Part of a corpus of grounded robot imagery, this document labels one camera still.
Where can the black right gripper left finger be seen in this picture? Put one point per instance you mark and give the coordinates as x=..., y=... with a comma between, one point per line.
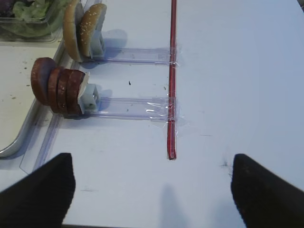
x=42, y=199

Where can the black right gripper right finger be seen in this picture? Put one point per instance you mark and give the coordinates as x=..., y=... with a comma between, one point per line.
x=263, y=199

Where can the stack of meat patty slices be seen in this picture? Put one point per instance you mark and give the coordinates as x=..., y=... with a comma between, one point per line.
x=58, y=87

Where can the green lettuce leaf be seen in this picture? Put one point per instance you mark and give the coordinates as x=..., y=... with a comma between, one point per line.
x=31, y=14

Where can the metal baking tray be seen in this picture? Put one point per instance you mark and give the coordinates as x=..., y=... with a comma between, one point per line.
x=18, y=106

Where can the white pusher block for buns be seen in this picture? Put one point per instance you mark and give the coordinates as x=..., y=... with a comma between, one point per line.
x=97, y=45

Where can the clear plastic salad container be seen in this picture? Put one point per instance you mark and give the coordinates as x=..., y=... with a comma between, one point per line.
x=26, y=21

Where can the plain bun half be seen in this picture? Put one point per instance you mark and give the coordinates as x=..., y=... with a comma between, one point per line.
x=72, y=17

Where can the sesame bun top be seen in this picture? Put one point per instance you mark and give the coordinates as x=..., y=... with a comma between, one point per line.
x=92, y=20

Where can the purple cabbage leaf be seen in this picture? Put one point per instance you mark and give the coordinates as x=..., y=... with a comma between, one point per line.
x=6, y=8

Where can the clear acrylic rail lower right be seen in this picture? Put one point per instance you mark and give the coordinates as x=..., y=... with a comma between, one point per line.
x=158, y=109

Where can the clear acrylic rail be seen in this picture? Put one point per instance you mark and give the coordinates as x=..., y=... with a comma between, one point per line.
x=150, y=56
x=158, y=109

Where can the clear acrylic rail upper right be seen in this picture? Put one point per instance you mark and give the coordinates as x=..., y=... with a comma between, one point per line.
x=150, y=56

